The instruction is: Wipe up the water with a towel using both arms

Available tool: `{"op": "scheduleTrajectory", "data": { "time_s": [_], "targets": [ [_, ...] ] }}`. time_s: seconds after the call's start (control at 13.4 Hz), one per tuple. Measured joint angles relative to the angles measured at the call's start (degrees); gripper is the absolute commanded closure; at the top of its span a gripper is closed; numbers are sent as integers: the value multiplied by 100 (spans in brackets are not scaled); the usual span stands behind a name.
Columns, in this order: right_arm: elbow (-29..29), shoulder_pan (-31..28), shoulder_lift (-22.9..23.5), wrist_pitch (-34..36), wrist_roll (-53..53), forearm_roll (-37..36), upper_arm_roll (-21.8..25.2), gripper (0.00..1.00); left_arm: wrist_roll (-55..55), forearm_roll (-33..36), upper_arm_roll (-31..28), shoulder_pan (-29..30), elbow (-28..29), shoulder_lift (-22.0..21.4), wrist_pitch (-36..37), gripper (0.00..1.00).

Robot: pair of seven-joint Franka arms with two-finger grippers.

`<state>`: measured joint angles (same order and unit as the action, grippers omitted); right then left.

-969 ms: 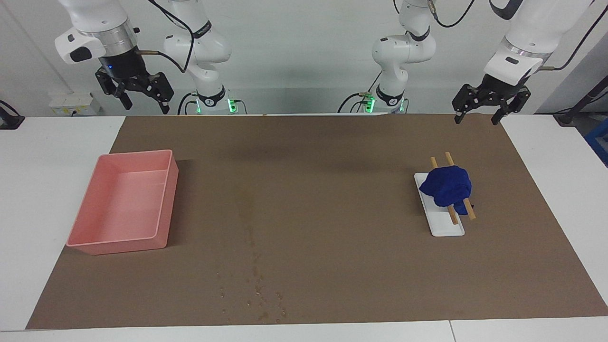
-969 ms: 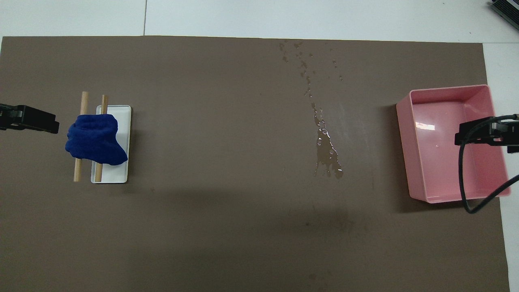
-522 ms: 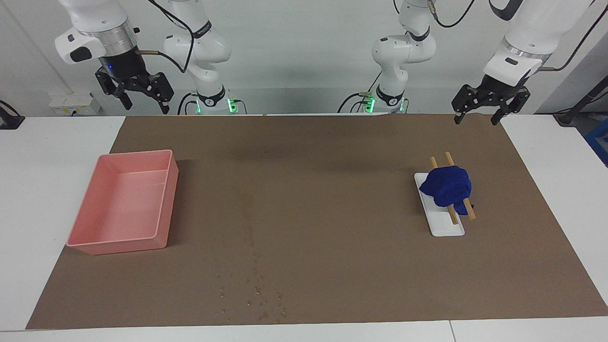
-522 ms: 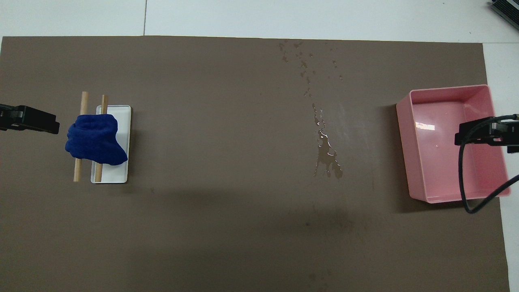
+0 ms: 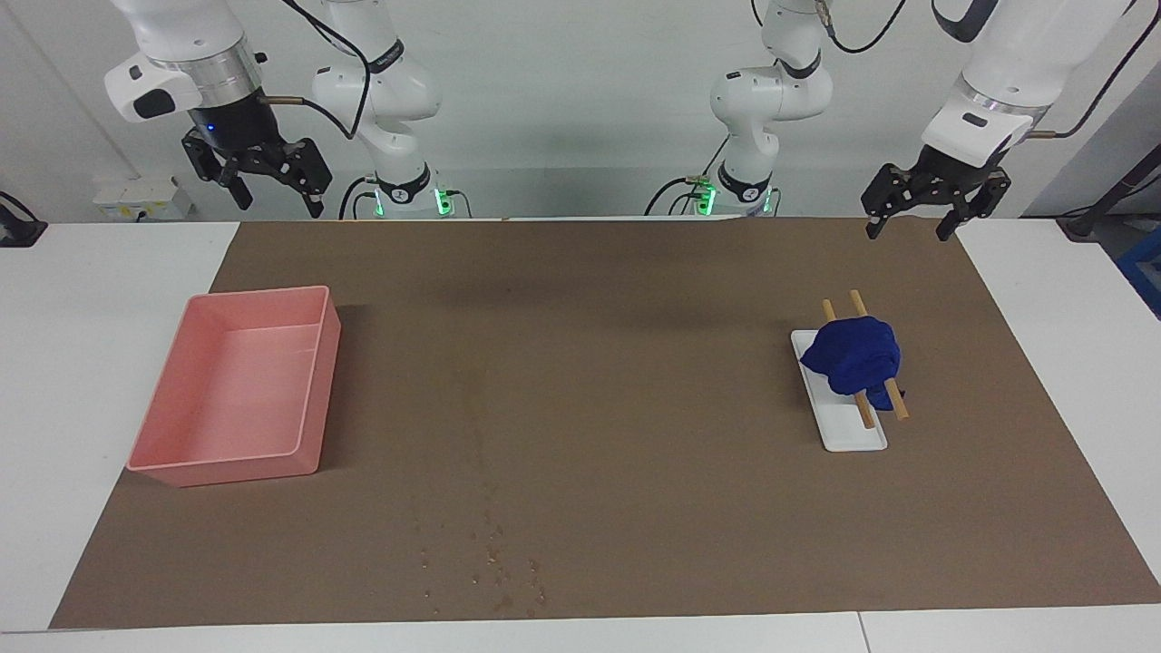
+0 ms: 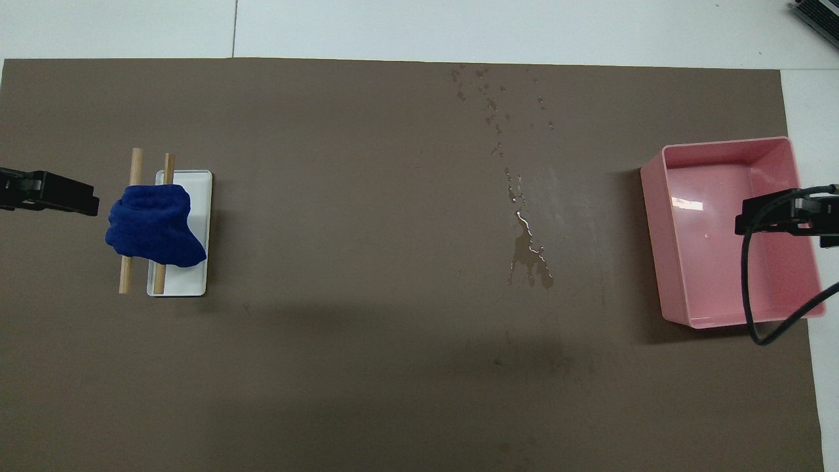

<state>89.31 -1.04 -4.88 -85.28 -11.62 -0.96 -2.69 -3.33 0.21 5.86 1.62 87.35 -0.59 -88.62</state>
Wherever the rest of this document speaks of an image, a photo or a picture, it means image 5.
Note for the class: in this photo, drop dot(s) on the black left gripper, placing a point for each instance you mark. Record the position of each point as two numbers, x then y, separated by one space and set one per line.
948 181

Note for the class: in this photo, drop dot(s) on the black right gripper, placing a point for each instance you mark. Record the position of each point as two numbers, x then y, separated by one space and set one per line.
234 131

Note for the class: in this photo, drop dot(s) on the dark blue towel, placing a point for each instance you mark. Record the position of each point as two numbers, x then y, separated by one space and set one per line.
853 358

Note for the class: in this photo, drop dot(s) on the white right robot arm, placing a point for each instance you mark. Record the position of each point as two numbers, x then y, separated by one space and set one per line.
381 100

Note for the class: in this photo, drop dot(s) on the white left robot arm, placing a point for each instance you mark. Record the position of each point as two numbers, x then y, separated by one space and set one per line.
771 91

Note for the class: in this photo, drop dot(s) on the white towel rack base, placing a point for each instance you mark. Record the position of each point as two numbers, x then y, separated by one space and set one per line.
853 435

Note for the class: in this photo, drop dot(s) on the black stand leg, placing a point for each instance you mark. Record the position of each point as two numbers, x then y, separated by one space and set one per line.
1111 195

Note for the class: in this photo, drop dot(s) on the wooden rack rod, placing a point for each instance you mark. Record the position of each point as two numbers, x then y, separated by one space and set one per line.
900 405
866 413

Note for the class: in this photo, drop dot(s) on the pink plastic bin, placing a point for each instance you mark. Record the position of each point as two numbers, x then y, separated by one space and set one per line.
236 390

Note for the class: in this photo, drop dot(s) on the blue crate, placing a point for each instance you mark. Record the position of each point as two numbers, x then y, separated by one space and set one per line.
1145 272

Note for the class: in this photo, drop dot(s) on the black table clamp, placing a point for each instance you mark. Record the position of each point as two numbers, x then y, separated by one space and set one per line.
18 227

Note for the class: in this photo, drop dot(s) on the brown table mat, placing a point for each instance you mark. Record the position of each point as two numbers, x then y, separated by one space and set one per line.
590 363

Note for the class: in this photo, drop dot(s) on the white wall socket box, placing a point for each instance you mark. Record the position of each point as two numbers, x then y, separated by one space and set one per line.
136 195

